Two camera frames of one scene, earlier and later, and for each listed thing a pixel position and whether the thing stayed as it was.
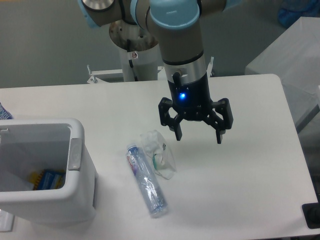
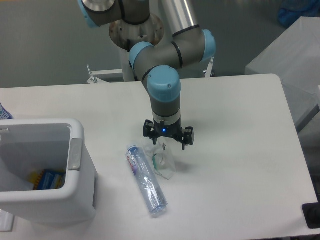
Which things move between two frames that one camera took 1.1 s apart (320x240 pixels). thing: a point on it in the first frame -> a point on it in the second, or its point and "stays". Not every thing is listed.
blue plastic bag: (291, 10) stays
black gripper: (193, 101) -> (154, 129)
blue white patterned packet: (4, 114) stays
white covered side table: (294, 57) stays
